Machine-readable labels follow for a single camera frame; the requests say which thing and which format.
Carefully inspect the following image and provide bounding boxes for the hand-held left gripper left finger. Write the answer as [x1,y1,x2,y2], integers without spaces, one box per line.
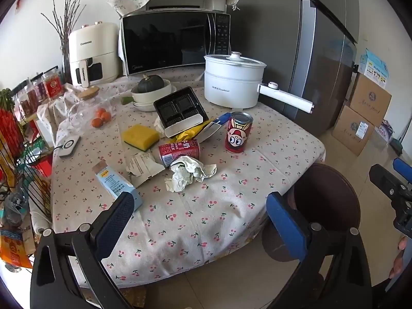
[30,191,136,309]

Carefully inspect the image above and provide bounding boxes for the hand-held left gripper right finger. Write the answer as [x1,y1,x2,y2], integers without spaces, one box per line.
[267,191,382,309]

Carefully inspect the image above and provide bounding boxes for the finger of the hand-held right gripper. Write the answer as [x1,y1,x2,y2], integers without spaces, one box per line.
[393,157,412,181]
[369,164,412,200]

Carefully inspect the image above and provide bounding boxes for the silver printed snack packet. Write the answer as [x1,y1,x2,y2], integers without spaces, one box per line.
[125,153,165,188]

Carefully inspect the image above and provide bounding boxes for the blue almond snack box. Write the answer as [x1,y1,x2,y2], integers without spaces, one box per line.
[197,112,231,144]

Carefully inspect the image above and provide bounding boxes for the person's right hand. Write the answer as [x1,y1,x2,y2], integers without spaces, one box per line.
[389,236,412,280]

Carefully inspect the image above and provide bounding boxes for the light blue carton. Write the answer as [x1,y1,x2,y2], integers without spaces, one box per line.
[92,162,143,213]

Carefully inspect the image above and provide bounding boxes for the purple and white bag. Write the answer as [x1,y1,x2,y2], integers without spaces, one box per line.
[375,121,395,142]

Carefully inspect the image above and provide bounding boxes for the cardboard box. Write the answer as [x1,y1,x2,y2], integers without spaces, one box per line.
[349,73,392,127]
[332,106,375,157]

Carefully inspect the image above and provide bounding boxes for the cherry print tablecloth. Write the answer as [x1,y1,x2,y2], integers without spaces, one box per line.
[50,67,325,288]

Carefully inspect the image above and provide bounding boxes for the crumpled white paper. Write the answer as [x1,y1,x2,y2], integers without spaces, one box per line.
[165,155,218,193]

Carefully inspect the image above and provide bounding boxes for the white oval device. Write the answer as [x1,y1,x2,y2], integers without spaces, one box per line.
[59,134,81,158]

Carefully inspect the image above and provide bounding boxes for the yellow sponge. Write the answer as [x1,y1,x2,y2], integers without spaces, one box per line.
[122,124,160,151]

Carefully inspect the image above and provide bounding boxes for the red drink can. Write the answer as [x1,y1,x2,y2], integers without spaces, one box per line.
[158,139,201,168]

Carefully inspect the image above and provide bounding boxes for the red cartoon face can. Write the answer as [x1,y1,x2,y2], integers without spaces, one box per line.
[225,111,254,153]

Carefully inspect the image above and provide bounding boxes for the blue and white box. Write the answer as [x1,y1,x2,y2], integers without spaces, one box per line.
[359,48,390,87]

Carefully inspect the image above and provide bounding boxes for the orange snack bag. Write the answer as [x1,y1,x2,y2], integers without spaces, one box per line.
[0,228,34,269]

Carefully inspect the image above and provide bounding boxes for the yellow wrapper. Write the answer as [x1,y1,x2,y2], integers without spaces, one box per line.
[169,121,207,143]

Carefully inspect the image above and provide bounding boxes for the white bowl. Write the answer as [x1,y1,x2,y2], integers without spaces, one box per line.
[131,79,173,104]

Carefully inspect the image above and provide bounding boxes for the glass jar with wooden lid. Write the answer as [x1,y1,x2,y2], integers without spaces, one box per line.
[68,86,113,129]

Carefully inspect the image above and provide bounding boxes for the black plastic tray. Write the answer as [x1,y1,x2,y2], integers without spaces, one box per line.
[153,86,209,138]

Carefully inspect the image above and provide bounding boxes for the dark green pumpkin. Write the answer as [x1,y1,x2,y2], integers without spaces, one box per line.
[138,74,166,94]

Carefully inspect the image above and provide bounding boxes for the red hanging decoration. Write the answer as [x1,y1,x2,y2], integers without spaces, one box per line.
[0,88,25,168]

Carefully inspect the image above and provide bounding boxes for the white electric pot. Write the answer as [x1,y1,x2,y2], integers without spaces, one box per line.
[204,51,314,114]

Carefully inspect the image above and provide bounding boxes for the dried branches in vase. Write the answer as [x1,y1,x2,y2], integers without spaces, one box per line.
[41,0,91,84]

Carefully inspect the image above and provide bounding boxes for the cream air fryer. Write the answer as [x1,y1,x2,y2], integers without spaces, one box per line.
[68,22,119,88]

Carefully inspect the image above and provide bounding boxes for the grey refrigerator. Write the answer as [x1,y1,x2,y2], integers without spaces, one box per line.
[227,0,358,137]

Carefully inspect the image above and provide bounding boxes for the black microwave oven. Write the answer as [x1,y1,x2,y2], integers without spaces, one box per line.
[120,11,231,78]

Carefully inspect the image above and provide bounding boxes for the white appliance under cloth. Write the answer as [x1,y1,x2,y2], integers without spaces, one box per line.
[146,0,227,12]

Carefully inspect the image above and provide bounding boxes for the black wire rack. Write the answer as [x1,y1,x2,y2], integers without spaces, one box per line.
[0,80,55,264]

